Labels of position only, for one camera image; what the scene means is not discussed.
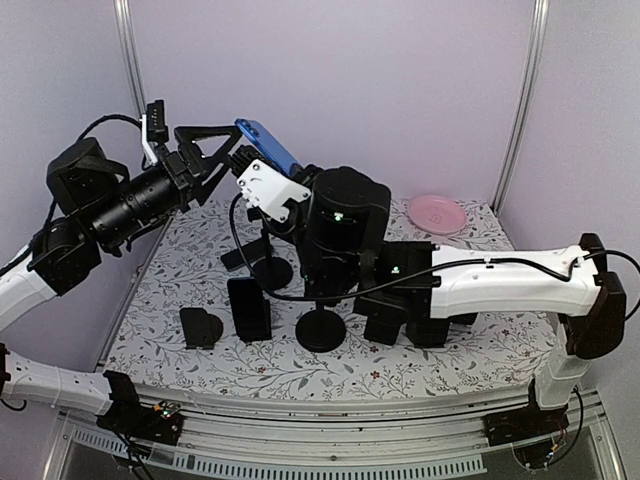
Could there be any aluminium corner post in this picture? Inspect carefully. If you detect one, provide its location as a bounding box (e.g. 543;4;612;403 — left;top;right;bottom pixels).
113;0;146;116
491;0;550;217

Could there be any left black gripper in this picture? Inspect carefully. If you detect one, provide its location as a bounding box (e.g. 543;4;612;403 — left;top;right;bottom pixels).
88;123;243;248

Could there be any black round-base clamp stand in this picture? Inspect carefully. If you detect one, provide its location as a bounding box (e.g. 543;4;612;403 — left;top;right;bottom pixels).
295;301;346;353

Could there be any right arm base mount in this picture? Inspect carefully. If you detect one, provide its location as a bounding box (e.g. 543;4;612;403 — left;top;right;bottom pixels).
482;380;569;446

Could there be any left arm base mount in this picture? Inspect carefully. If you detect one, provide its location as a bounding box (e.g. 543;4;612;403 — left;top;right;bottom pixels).
96;371;184;446

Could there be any left aluminium corner post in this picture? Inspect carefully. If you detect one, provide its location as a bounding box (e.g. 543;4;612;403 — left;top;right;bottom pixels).
113;0;146;116

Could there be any front aluminium rail frame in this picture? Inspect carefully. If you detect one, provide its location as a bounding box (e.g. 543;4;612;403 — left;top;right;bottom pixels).
44;386;631;479

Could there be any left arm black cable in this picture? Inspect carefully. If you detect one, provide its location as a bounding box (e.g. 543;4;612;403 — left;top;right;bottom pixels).
39;113;144;241

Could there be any blue phone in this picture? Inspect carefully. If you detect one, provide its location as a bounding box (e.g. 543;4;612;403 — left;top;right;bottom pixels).
235;118;301;177

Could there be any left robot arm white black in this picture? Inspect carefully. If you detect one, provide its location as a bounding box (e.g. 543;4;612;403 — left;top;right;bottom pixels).
1;126;241;434

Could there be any black phone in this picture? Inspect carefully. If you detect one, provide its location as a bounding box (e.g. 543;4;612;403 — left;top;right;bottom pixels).
364;319;401;346
227;277;265;342
220;240;265;272
406;319;450;348

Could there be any black folding stand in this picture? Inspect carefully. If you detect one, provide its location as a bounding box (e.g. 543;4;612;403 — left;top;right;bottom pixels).
179;307;224;350
261;299;272;340

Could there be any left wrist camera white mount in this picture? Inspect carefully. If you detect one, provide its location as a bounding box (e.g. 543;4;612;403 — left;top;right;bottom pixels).
141;99;169;171

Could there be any pink plate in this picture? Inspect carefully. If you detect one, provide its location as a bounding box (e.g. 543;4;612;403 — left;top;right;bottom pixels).
407;195;467;236

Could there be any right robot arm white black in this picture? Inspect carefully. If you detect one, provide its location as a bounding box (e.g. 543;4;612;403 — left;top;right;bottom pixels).
294;167;635;436

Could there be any right aluminium corner post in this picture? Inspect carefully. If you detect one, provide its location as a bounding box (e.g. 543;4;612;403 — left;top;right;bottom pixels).
491;0;550;217

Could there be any floral table mat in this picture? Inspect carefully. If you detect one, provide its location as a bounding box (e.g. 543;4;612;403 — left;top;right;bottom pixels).
105;202;556;401

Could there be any black folding stand far left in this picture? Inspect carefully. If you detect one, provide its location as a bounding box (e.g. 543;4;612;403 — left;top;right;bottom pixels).
179;307;224;350

